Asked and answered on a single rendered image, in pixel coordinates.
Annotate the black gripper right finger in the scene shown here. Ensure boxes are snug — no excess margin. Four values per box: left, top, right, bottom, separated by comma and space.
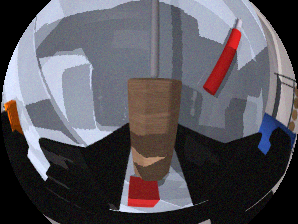
174, 124, 262, 205

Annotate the brown-handled metal rod tool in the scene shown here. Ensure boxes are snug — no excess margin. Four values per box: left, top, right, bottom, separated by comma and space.
128, 0, 182, 181

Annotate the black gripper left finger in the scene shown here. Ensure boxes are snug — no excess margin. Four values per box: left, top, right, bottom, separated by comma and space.
39, 123, 132, 210

